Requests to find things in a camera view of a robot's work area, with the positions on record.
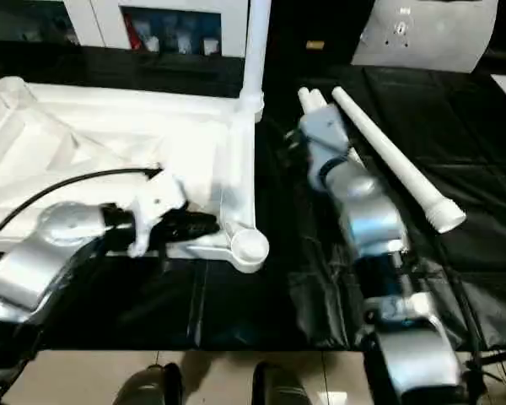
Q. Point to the black robot foot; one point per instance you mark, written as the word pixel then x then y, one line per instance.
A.
pixel 152 386
pixel 280 386

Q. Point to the black right robot foot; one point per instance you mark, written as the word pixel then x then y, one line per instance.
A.
pixel 280 386

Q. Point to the white cabinet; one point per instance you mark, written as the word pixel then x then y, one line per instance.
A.
pixel 93 17

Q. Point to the white plastic table top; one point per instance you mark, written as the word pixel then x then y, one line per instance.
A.
pixel 110 143

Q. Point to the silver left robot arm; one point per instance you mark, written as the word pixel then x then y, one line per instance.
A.
pixel 34 261

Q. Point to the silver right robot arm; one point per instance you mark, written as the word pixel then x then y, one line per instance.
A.
pixel 371 219

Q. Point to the black left robot foot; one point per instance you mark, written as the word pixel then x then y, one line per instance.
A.
pixel 152 386

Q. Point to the black box with yellow label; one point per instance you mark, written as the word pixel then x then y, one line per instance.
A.
pixel 312 29

